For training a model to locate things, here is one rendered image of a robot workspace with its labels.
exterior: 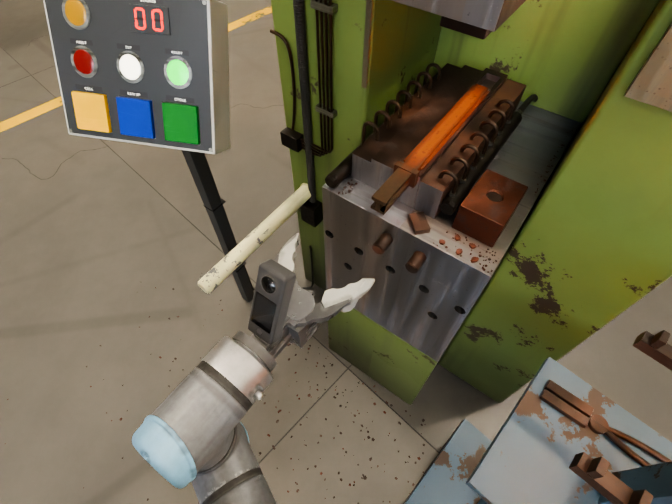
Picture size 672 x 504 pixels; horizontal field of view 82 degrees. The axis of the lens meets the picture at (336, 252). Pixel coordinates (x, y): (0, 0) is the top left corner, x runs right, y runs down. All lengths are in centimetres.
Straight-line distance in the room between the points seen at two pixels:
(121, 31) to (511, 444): 105
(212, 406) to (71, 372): 140
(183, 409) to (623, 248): 78
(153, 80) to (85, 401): 126
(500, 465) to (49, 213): 225
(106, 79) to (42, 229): 152
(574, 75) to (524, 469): 83
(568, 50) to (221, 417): 99
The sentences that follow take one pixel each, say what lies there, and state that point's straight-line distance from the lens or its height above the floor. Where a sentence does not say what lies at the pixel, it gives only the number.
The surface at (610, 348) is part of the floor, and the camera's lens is 196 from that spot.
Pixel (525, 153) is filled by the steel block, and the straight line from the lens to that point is 100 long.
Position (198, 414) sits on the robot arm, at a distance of 52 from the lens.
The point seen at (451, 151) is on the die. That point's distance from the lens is 82.
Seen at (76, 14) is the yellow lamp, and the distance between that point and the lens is 99.
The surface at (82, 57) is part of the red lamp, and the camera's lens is 99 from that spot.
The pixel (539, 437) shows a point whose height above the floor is 75.
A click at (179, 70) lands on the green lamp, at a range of 88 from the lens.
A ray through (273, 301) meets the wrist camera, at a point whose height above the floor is 106.
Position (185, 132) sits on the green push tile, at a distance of 88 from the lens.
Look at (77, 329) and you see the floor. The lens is 196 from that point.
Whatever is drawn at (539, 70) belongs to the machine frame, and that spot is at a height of 100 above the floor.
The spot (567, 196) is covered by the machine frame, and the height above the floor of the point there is 98.
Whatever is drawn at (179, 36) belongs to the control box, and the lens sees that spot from 88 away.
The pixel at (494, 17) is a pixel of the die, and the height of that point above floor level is 129.
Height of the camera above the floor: 150
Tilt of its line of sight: 55 degrees down
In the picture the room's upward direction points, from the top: straight up
